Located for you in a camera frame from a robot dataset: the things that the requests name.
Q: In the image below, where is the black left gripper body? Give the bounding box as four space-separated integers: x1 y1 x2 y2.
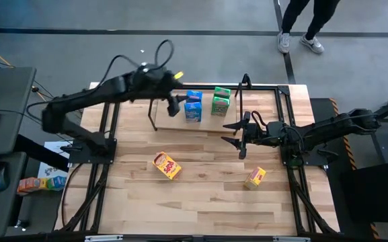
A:
146 69 182 101

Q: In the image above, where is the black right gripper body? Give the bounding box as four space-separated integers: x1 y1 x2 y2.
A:
239 110 284 161

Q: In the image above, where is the blue Rice Krispies cereal box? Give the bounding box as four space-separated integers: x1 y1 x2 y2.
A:
184 89 204 123

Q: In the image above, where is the green Apple Jacks cereal box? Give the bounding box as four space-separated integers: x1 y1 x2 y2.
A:
210 86 232 118

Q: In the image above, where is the yellow Corn Pops cereal box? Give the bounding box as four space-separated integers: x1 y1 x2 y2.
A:
151 151 183 181
243 166 268 191

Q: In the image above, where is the colourful cereal box multipack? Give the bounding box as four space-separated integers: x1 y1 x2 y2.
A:
16 175 67 196

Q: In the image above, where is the black hazard stripe floor mat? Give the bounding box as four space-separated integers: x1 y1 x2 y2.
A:
309 97 388 236

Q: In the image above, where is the black equipment case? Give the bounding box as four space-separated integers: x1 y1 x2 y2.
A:
340 159 388 225

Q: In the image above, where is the person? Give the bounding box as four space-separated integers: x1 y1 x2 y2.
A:
276 0 341 54

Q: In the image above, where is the white printed paper sheet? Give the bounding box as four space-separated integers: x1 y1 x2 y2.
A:
37 140 73 179

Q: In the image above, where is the black frame wooden shelf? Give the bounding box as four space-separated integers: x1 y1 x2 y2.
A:
148 73 252 135

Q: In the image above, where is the black aluminium table frame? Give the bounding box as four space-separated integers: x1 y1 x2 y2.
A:
55 83 341 238

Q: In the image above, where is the silver metal bracket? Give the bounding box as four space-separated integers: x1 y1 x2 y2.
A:
273 236 311 242
85 235 124 242

